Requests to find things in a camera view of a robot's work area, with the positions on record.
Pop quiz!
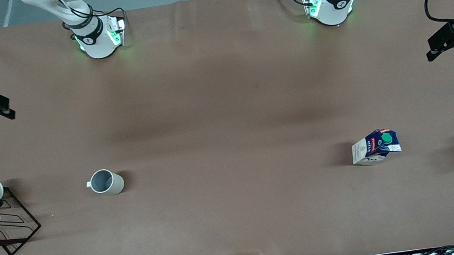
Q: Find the grey cup with handle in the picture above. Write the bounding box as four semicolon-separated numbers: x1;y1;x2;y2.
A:
85;166;126;199

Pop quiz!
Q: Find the right arm base connector plate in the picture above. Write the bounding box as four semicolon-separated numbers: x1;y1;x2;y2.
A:
106;15;130;48

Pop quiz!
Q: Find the blue white milk carton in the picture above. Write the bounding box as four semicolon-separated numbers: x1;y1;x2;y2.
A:
349;127;403;168

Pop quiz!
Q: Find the left arm base connector plate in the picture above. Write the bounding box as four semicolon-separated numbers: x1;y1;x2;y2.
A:
301;0;324;20

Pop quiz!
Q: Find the brown table cover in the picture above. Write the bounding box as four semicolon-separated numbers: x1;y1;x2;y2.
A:
0;0;454;255

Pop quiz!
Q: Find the black right base cable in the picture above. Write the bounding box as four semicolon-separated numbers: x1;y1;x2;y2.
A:
97;6;130;36

